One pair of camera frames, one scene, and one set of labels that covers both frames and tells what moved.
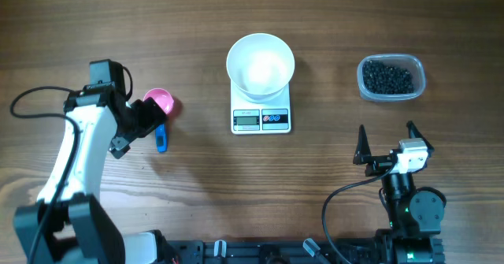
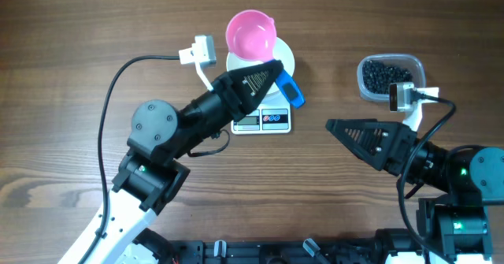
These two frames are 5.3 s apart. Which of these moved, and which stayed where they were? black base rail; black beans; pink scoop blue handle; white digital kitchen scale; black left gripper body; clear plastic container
Moved: black left gripper body; pink scoop blue handle
Stayed: black beans; white digital kitchen scale; clear plastic container; black base rail
